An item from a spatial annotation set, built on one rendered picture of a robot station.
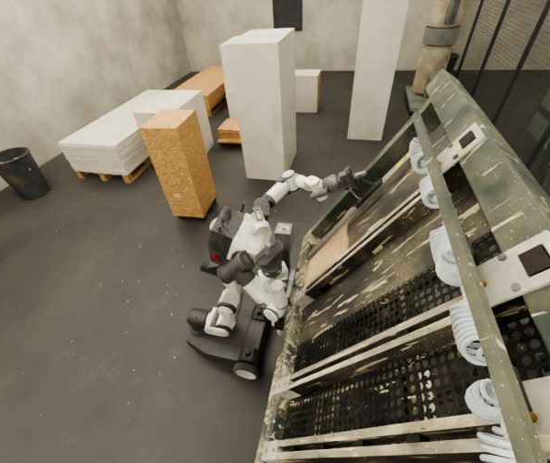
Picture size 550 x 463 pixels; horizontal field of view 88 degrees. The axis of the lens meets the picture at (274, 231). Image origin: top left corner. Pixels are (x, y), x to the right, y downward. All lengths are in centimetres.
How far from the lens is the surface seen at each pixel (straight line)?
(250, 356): 235
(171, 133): 318
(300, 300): 166
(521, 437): 45
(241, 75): 385
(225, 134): 544
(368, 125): 541
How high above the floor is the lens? 235
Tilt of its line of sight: 43 degrees down
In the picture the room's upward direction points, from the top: 5 degrees counter-clockwise
